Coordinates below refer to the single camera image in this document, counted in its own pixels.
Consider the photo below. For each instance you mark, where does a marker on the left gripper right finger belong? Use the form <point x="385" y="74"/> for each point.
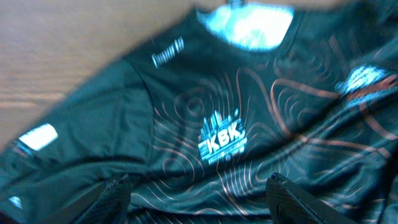
<point x="290" y="204"/>

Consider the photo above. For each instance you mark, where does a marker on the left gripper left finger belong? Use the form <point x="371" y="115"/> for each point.
<point x="105" y="204"/>

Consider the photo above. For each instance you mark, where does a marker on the black orange-patterned jersey shirt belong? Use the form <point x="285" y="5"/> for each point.
<point x="200" y="116"/>

